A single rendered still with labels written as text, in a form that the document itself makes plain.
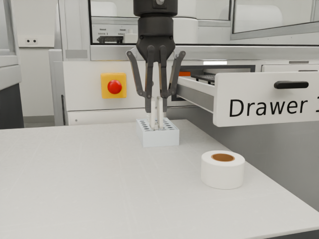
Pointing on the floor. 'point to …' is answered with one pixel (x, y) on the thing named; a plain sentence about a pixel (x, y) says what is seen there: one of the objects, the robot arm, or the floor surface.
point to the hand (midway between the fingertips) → (155, 112)
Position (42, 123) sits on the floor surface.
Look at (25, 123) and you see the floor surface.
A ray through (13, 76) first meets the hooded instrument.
